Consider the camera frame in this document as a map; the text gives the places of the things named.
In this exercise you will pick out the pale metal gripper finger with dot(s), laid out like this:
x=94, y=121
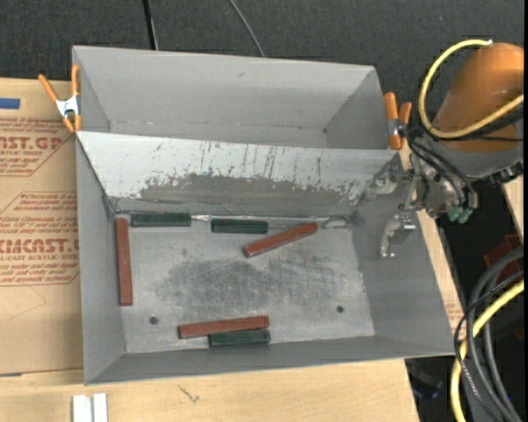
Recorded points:
x=385, y=184
x=398, y=233

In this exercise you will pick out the red-brown flat block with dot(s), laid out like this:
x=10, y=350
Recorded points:
x=124, y=262
x=223, y=327
x=280, y=239

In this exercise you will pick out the grey metal bin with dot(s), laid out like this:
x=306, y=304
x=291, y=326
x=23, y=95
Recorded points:
x=255, y=275

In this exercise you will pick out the dark green flat block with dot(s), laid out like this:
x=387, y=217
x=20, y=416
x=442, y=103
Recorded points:
x=160, y=219
x=239, y=338
x=239, y=226

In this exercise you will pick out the brown cardboard board, red print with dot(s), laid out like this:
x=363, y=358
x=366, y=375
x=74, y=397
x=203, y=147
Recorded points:
x=35, y=253

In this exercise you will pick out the black cylinder on white bracket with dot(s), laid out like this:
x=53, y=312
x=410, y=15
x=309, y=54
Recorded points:
x=509, y=172

